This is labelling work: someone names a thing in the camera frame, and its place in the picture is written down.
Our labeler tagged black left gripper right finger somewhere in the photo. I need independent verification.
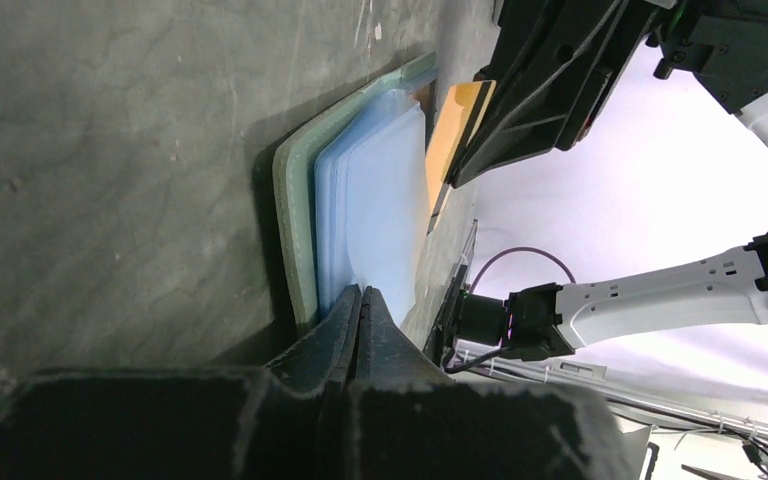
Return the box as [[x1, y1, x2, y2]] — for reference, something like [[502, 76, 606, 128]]
[[344, 287, 636, 479]]

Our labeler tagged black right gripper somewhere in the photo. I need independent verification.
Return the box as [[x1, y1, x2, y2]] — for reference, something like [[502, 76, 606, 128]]
[[646, 1, 768, 114]]

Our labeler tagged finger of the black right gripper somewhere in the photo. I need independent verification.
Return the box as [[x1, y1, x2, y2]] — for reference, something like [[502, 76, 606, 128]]
[[446, 0, 663, 188]]

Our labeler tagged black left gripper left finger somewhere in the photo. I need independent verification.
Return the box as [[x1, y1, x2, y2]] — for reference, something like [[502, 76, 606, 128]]
[[0, 285, 362, 479]]

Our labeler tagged orange credit card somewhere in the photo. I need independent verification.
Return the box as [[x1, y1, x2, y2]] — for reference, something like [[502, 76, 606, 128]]
[[425, 80, 496, 233]]

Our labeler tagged green card holder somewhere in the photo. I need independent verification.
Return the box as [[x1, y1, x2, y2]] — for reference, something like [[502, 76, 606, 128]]
[[272, 53, 437, 334]]

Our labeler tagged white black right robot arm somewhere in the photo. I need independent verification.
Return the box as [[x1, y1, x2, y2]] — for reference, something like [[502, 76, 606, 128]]
[[425, 1, 768, 366]]

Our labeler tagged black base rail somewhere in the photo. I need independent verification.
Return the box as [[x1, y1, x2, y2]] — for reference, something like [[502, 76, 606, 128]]
[[422, 221, 479, 369]]

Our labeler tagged aluminium frame rail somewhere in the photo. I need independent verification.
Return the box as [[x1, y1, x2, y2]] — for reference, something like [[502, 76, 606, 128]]
[[468, 358, 768, 448]]

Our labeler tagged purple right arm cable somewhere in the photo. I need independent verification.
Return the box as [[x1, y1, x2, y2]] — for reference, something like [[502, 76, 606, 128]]
[[468, 246, 577, 296]]

